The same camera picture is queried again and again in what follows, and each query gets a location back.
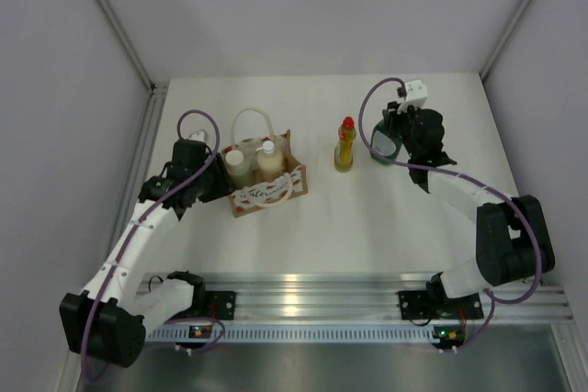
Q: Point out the green bottle red cap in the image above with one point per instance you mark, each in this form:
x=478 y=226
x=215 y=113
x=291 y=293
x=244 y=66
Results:
x=384 y=146

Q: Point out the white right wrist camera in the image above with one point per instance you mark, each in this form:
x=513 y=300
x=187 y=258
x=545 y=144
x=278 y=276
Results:
x=416 y=96

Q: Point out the burlap canvas bag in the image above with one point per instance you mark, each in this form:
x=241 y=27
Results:
x=291 y=184

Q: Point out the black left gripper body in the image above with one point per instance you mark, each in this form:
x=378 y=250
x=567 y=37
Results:
x=212 y=183

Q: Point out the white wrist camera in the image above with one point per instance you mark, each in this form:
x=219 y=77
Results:
x=200 y=135
x=416 y=96

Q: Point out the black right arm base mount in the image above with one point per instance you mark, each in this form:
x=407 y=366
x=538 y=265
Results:
x=418 y=305

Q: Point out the left corner aluminium post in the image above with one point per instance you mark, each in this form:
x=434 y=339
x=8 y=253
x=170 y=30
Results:
x=109 y=13

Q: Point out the perforated cable duct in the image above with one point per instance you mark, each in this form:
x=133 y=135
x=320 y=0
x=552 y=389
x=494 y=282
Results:
x=235 y=333

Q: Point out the aluminium frame rail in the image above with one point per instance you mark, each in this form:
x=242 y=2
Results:
x=359 y=298

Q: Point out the corner aluminium post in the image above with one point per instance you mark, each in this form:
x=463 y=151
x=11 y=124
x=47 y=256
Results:
x=508 y=32
x=109 y=13

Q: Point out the yellow oil bottle red cap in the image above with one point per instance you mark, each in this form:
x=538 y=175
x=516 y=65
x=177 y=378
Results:
x=343 y=152

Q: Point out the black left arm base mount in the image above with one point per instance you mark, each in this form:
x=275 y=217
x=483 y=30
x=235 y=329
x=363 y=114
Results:
x=220 y=305

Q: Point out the white-capped pale green bottle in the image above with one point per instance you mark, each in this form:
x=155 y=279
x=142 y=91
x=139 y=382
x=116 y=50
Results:
x=239 y=169

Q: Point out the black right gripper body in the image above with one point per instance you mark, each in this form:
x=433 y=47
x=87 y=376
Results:
x=402 y=123

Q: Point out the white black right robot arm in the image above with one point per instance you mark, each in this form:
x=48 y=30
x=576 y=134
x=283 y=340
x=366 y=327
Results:
x=511 y=235

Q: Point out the cream pump lotion bottle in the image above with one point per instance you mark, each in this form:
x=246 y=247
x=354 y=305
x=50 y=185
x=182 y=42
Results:
x=270 y=161

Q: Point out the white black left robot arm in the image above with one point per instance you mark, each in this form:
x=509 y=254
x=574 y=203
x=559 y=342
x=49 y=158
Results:
x=108 y=320

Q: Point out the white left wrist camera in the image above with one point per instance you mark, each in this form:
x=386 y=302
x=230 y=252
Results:
x=200 y=135

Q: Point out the right corner aluminium post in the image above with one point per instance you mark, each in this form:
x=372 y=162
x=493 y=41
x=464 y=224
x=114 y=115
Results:
x=508 y=32

